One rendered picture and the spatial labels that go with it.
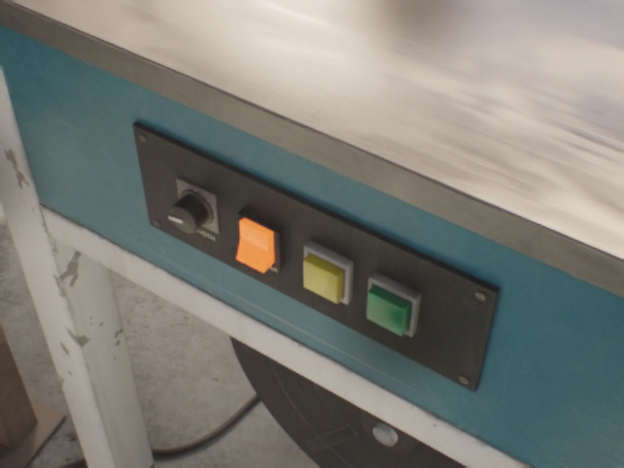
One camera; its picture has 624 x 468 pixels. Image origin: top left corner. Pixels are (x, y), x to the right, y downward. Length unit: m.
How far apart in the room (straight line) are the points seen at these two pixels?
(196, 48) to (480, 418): 0.28
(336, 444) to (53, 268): 0.41
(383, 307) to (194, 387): 0.78
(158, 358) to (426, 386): 0.78
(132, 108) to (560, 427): 0.32
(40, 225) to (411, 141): 0.38
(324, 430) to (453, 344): 0.54
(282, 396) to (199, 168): 0.53
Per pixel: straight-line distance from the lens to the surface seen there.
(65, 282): 0.81
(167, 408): 1.26
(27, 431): 1.27
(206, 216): 0.58
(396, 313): 0.51
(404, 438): 0.90
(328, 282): 0.53
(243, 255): 0.56
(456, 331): 0.52
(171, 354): 1.32
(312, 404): 1.02
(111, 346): 0.92
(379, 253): 0.51
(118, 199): 0.66
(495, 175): 0.46
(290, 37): 0.55
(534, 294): 0.48
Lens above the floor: 1.03
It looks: 45 degrees down
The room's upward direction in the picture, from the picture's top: straight up
